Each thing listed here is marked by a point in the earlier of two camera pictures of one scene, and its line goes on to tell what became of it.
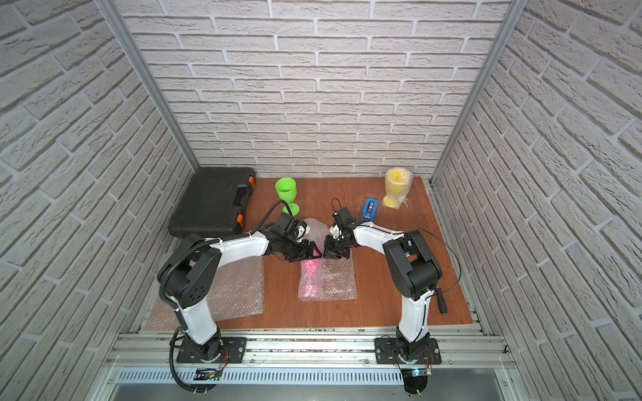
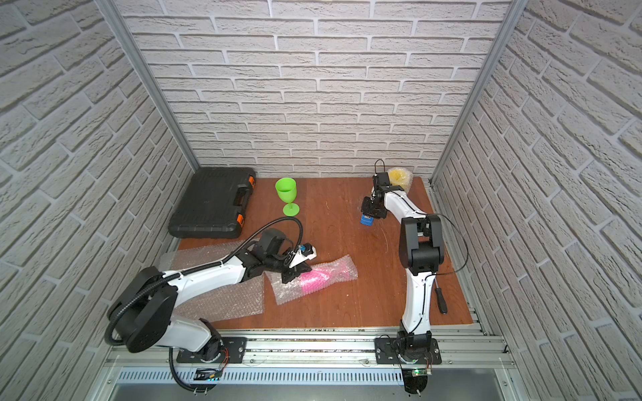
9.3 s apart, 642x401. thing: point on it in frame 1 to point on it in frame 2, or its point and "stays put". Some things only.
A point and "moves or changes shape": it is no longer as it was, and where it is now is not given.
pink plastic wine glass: [310, 267] moves or changes shape
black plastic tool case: [213, 202] stays put
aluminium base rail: [459, 348] stays put
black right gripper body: [338, 247] to [372, 208]
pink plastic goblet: [325, 279] moves or changes shape
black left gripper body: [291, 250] to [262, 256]
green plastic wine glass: [287, 190] stays put
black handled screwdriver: [442, 304] stays put
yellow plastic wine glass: [397, 180] stays put
